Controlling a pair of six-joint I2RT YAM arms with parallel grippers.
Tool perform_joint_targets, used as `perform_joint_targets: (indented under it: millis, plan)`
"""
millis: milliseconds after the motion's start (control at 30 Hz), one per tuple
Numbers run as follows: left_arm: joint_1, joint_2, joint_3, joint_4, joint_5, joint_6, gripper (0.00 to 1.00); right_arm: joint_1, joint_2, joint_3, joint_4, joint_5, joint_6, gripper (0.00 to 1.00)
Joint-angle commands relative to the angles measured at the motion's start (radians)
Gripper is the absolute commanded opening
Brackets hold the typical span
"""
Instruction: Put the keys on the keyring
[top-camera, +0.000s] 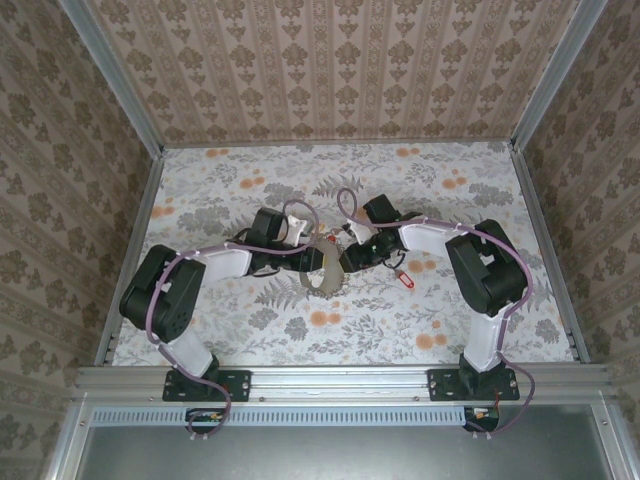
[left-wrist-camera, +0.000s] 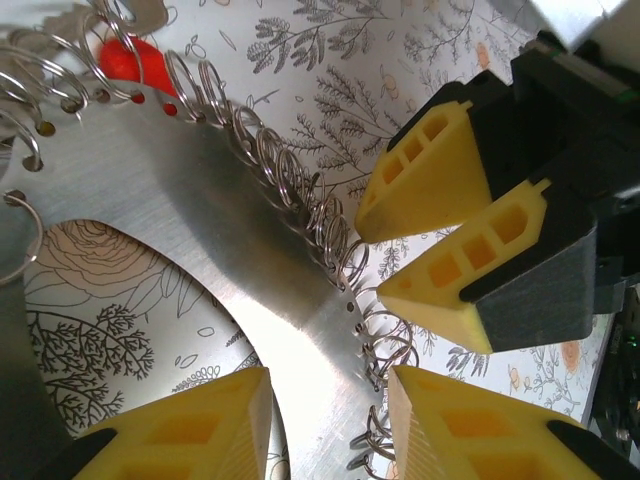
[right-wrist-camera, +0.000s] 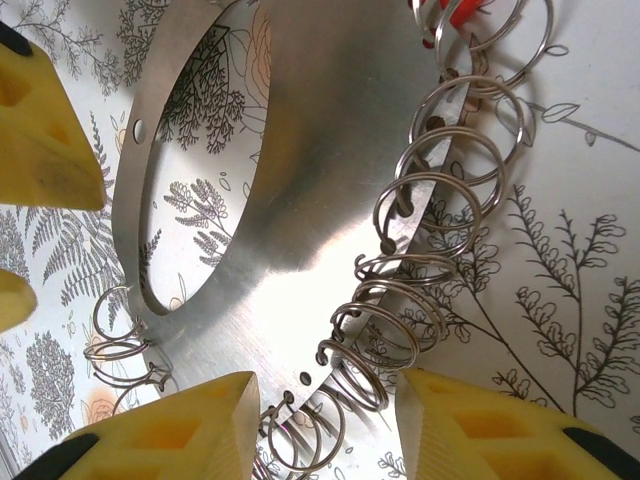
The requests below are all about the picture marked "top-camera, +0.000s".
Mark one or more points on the key with red tag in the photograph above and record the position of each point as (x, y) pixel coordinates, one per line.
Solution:
(406, 280)

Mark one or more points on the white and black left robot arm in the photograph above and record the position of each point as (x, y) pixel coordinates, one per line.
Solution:
(165, 300)

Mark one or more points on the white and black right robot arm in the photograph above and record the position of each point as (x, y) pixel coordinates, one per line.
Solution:
(485, 280)

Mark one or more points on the grey metal sheet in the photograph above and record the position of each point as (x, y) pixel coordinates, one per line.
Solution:
(325, 455)

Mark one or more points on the aluminium table edge rail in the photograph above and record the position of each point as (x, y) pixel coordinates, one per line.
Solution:
(134, 250)
(547, 250)

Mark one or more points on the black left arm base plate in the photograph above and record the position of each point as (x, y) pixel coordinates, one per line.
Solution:
(235, 386)

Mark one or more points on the wide aluminium mounting rail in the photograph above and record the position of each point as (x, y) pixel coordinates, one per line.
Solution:
(340, 385)

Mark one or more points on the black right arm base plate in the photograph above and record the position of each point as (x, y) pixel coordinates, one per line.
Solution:
(445, 386)

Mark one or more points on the aluminium frame post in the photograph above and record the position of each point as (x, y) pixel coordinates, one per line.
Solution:
(119, 85)
(555, 75)

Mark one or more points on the aluminium frame bar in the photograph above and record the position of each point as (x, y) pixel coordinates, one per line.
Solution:
(67, 445)
(612, 445)

